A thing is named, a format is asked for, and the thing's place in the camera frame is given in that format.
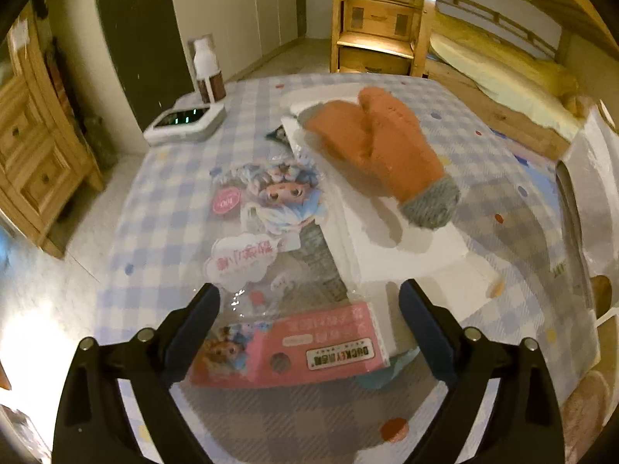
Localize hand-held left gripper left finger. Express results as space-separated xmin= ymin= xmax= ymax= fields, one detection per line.
xmin=51 ymin=283 xmax=221 ymax=464

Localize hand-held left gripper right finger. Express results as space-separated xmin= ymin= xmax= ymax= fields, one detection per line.
xmin=397 ymin=279 xmax=566 ymax=464

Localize pink-labelled plastic sock packet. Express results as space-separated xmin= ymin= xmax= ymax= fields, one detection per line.
xmin=186 ymin=155 xmax=392 ymax=390

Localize white plastic bag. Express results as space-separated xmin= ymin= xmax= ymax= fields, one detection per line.
xmin=555 ymin=101 xmax=619 ymax=329

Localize teal paper scrap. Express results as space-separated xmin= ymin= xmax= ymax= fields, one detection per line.
xmin=357 ymin=350 xmax=421 ymax=391

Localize blue checkered tablecloth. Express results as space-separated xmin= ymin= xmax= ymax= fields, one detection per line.
xmin=94 ymin=73 xmax=603 ymax=464

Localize orange knit mitten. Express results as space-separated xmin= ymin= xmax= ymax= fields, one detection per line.
xmin=358 ymin=86 xmax=461 ymax=230
xmin=302 ymin=99 xmax=383 ymax=175

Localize white digital clock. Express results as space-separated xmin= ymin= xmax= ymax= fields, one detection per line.
xmin=142 ymin=101 xmax=228 ymax=146

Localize camouflage bag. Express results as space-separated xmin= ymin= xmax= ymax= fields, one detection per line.
xmin=80 ymin=115 xmax=119 ymax=171

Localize wooden bunk bed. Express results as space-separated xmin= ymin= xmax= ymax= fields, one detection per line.
xmin=426 ymin=0 xmax=619 ymax=160

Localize wooden cabinet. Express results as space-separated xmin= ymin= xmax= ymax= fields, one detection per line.
xmin=0 ymin=0 xmax=106 ymax=259

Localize pale yellow quilt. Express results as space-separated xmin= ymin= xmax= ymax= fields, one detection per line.
xmin=429 ymin=34 xmax=588 ymax=131

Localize yellow blanket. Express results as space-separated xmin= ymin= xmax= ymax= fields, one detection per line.
xmin=435 ymin=12 xmax=581 ymax=97

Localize white wardrobe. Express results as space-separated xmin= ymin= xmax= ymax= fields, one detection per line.
xmin=92 ymin=0 xmax=310 ymax=129

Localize wooden stair drawers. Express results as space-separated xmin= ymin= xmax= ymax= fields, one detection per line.
xmin=330 ymin=0 xmax=438 ymax=78

